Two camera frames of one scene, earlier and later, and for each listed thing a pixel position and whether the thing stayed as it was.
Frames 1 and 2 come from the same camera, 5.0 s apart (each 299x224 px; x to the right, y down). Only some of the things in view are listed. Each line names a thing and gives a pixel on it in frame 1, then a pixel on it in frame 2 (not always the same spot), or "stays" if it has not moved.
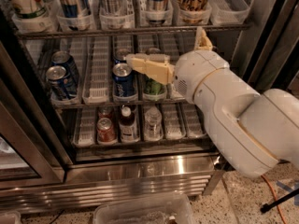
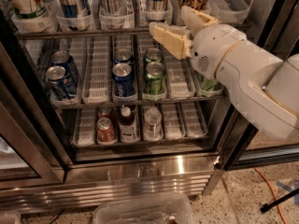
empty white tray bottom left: (85, 128) stays
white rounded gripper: (195, 72) -> (214, 49)
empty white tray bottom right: (193, 120) stays
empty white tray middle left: (95, 88) stays
